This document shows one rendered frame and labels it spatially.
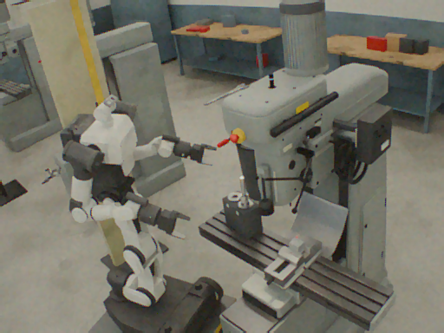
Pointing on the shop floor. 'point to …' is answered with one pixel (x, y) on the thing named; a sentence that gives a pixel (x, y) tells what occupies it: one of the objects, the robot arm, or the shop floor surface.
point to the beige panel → (75, 82)
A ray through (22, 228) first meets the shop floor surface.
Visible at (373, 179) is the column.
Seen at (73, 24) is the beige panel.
